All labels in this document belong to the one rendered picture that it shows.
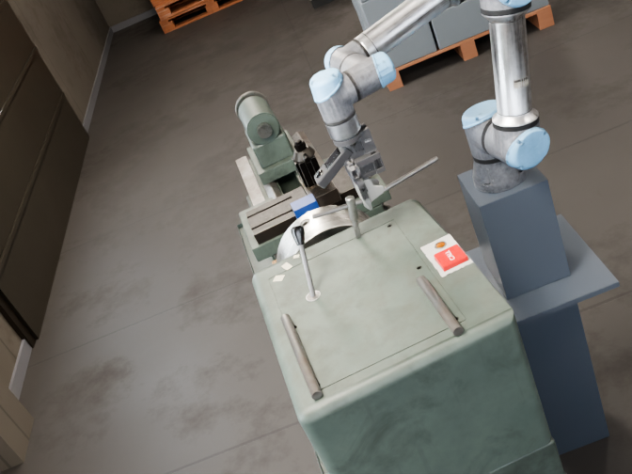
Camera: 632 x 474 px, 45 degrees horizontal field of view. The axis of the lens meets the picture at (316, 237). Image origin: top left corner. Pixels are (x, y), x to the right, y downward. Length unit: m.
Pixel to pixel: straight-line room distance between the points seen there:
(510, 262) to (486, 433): 0.70
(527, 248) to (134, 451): 2.15
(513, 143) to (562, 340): 0.80
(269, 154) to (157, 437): 1.41
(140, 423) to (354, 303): 2.25
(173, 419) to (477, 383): 2.31
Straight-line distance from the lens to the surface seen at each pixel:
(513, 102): 1.98
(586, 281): 2.38
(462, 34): 5.67
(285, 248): 2.13
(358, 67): 1.77
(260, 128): 3.11
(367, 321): 1.68
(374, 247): 1.87
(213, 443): 3.51
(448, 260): 1.73
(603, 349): 3.22
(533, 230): 2.27
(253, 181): 3.28
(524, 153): 2.01
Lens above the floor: 2.31
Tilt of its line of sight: 32 degrees down
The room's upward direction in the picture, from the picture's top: 25 degrees counter-clockwise
